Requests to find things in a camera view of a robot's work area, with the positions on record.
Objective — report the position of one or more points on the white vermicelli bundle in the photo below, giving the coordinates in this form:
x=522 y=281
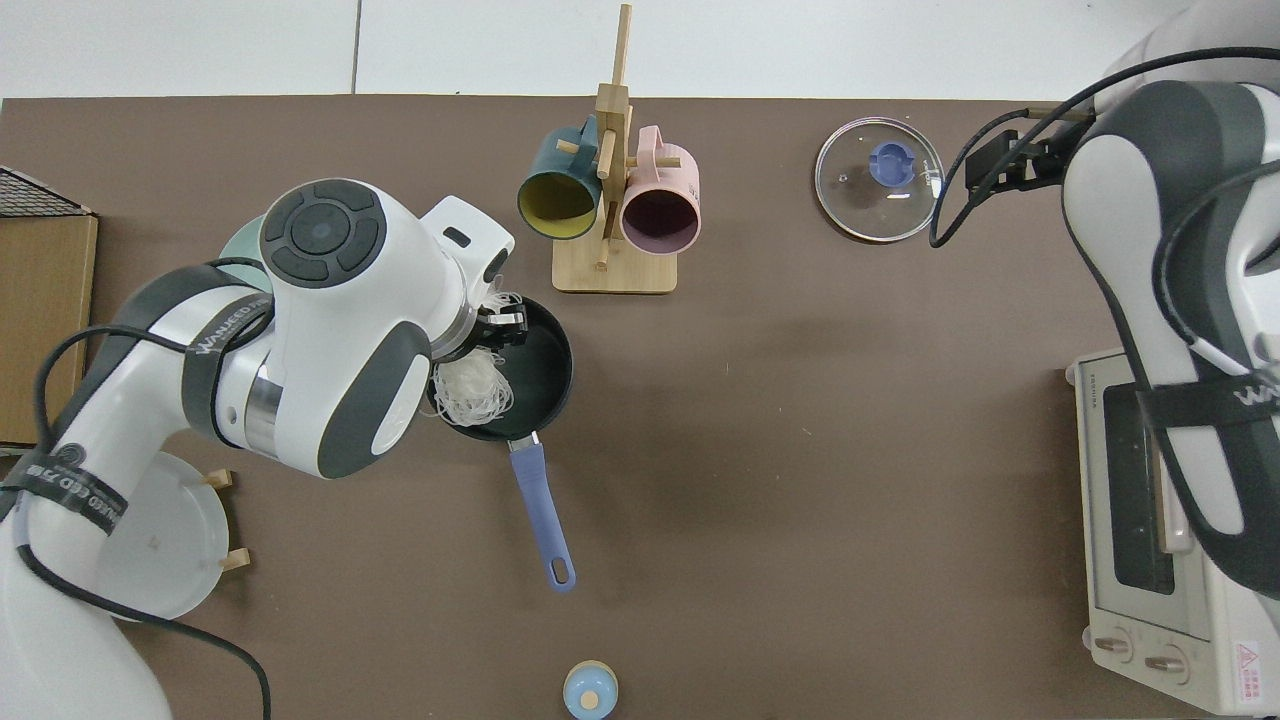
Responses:
x=470 y=395

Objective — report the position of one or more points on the glass lid with blue knob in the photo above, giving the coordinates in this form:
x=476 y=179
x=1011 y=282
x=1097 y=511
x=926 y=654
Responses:
x=850 y=200

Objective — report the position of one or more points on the green round plate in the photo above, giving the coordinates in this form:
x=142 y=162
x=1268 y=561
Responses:
x=240 y=250

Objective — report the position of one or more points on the wooden plate rack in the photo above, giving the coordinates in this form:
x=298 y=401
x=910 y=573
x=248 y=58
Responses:
x=238 y=560

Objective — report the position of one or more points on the grey round plate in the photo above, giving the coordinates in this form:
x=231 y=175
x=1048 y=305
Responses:
x=170 y=560

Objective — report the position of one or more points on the wooden cup stand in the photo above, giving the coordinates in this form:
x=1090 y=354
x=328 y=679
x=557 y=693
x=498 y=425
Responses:
x=615 y=270

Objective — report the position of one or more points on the dark teal cup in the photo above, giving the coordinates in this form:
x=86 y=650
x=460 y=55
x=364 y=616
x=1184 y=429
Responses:
x=560 y=160

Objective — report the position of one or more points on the pink cup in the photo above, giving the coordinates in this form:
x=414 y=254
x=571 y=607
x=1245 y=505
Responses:
x=665 y=170

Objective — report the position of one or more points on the brown table cloth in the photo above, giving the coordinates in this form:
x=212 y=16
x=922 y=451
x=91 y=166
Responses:
x=800 y=450

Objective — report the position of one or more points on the pale toaster oven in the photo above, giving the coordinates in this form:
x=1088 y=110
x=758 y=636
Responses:
x=1120 y=600

